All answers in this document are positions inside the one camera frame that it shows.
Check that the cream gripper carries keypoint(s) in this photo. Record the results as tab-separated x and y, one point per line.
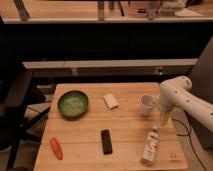
164	117

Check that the black office chair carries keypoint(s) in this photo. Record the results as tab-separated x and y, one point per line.
13	123

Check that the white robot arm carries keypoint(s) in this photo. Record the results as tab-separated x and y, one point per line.
175	92

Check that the wooden shelf rail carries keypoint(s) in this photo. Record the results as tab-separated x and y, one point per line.
109	63

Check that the clear plastic bottle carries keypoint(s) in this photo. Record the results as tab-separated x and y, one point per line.
150	147

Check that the black remote control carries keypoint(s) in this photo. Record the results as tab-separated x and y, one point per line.
106	142

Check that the white rectangular box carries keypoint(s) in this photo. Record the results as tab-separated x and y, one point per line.
110	101

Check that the orange carrot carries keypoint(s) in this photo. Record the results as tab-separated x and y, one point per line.
56	148

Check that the green ceramic bowl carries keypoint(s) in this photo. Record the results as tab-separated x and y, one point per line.
73	104

